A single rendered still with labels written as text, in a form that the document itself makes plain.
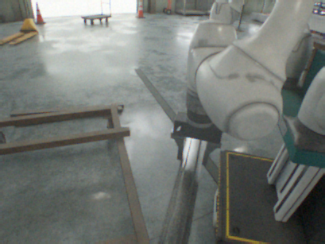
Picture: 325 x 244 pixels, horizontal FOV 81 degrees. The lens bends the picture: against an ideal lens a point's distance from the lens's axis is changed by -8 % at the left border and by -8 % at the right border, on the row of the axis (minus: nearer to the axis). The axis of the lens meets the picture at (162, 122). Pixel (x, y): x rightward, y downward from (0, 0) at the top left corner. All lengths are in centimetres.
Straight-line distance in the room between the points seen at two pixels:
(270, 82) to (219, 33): 16
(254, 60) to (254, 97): 6
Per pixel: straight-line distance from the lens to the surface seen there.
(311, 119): 75
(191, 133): 56
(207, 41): 43
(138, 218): 120
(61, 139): 164
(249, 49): 32
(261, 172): 155
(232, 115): 29
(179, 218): 51
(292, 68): 115
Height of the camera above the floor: 135
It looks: 35 degrees down
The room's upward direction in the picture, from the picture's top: 4 degrees clockwise
